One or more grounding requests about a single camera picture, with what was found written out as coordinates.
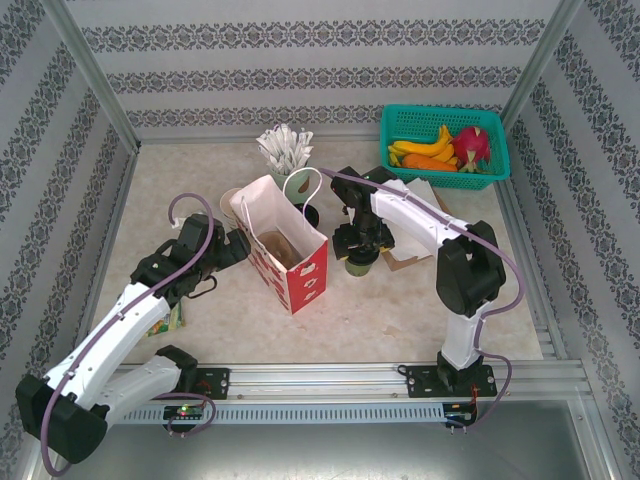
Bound white paper napkin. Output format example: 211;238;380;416
382;191;454;272

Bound aluminium frame post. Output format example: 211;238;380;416
501;0;585;127
42;0;141;151

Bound orange carrot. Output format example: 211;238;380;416
402;153;459;174

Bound black plastic cup lid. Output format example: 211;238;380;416
298;202;322;228

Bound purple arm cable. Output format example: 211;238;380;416
41;192;217;477
318;167;525;432

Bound green coffee cup black lid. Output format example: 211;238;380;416
344;252;379;279

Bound white paper cup green outside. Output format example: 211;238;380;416
219;187;250;221

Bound pink dragon fruit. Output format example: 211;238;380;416
451;125;494;175

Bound aluminium frame back rail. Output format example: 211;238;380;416
134;135;386;147

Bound thin black left camera cable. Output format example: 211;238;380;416
191;276;220;300

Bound teal plastic mesh basket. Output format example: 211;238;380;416
378;103;512;192

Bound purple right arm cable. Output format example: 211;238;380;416
318;167;525;432

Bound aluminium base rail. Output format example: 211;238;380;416
47;363;589;402

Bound brown pulp cup carrier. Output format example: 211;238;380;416
259;230;302;267

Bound grey metal front panel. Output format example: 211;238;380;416
49;423;619;480

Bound white paper bag red prints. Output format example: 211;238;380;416
230;167;330;317

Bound green yellow snack packet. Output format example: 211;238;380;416
144;302;186;339

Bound mint green holder cup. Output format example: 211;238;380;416
272;167;322;202

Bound grey slotted cable duct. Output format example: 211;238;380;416
67;403;446;425

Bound yellow banana bunch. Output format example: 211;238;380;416
387;124;459;169

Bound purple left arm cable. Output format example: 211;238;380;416
41;192;217;477

